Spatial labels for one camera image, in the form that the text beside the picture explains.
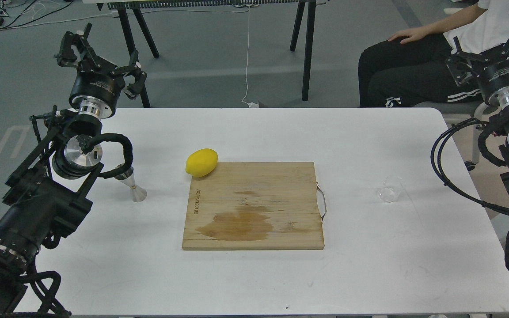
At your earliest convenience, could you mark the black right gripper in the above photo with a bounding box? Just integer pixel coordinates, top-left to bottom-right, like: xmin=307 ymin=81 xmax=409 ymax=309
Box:
xmin=446 ymin=37 xmax=509 ymax=106

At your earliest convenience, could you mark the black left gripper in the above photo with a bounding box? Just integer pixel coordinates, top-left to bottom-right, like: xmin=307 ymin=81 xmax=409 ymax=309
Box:
xmin=55 ymin=23 xmax=148 ymax=119

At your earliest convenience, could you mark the steel jigger measuring cup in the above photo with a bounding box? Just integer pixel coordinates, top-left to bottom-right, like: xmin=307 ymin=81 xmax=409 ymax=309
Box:
xmin=114 ymin=166 xmax=147 ymax=202

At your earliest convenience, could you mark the clear glass cup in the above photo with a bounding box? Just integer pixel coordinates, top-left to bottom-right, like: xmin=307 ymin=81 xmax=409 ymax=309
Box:
xmin=378 ymin=175 xmax=404 ymax=203

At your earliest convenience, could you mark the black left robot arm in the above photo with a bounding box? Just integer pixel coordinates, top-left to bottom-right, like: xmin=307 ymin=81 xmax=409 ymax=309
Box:
xmin=0 ymin=23 xmax=147 ymax=318

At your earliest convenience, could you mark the black-legged background table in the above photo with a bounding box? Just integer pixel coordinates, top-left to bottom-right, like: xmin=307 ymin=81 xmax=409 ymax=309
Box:
xmin=87 ymin=0 xmax=321 ymax=107

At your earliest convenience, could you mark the grey chair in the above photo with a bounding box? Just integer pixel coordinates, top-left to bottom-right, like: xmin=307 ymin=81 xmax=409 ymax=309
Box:
xmin=414 ymin=102 xmax=497 ymax=171

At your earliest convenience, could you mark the seated person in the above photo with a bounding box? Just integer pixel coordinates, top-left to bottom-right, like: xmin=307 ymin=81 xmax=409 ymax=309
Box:
xmin=358 ymin=0 xmax=509 ymax=107

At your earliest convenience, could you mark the yellow lemon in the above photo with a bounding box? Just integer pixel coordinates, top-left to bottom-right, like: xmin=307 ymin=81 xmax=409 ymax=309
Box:
xmin=185 ymin=148 xmax=218 ymax=178

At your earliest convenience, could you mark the wooden cutting board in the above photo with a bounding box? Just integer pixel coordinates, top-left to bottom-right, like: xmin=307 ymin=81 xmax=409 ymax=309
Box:
xmin=182 ymin=162 xmax=325 ymax=251

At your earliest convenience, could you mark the white hanging cable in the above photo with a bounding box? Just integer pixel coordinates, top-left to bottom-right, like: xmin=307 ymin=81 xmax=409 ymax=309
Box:
xmin=241 ymin=4 xmax=259 ymax=108

